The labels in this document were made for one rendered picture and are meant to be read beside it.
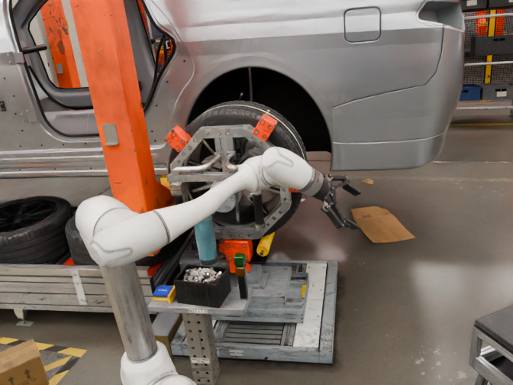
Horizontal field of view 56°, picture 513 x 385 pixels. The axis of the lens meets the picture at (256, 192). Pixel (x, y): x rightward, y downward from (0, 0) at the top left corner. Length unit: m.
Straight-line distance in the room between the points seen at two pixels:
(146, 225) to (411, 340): 1.69
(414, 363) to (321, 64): 1.48
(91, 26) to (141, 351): 1.29
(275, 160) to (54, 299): 1.82
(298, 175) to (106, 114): 1.03
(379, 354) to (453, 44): 1.51
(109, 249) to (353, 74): 1.60
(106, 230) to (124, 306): 0.34
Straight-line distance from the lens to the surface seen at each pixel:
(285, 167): 1.50
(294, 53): 2.48
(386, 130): 2.54
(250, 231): 2.30
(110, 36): 2.16
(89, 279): 2.78
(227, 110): 2.22
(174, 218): 1.31
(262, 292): 2.57
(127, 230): 1.27
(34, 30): 7.94
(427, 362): 2.51
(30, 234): 3.13
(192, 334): 2.26
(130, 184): 2.30
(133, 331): 1.60
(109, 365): 2.69
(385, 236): 3.52
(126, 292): 1.51
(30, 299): 3.07
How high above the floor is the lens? 1.64
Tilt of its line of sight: 22 degrees down
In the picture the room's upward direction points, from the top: 6 degrees counter-clockwise
